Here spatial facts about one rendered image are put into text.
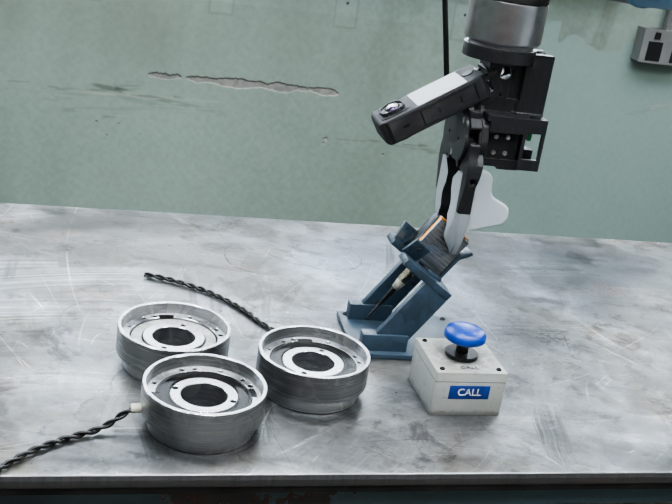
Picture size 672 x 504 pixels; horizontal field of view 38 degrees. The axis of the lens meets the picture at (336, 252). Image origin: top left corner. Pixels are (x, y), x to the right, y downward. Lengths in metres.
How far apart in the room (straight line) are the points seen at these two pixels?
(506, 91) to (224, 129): 1.58
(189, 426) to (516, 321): 0.49
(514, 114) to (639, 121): 1.88
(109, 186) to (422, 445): 1.75
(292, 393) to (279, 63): 1.67
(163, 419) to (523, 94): 0.46
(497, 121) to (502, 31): 0.09
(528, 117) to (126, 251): 0.50
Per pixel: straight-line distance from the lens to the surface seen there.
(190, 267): 1.17
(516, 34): 0.95
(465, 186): 0.97
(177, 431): 0.82
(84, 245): 1.21
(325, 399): 0.89
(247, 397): 0.86
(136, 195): 2.54
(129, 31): 2.44
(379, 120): 0.96
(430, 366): 0.93
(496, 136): 0.98
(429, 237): 1.01
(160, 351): 0.89
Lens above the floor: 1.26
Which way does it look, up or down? 21 degrees down
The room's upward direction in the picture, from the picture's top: 9 degrees clockwise
